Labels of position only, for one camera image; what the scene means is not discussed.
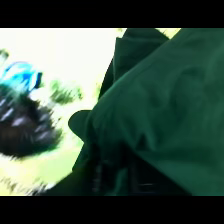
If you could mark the dark green shirt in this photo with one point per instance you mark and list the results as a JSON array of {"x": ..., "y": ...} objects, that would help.
[{"x": 166, "y": 110}]

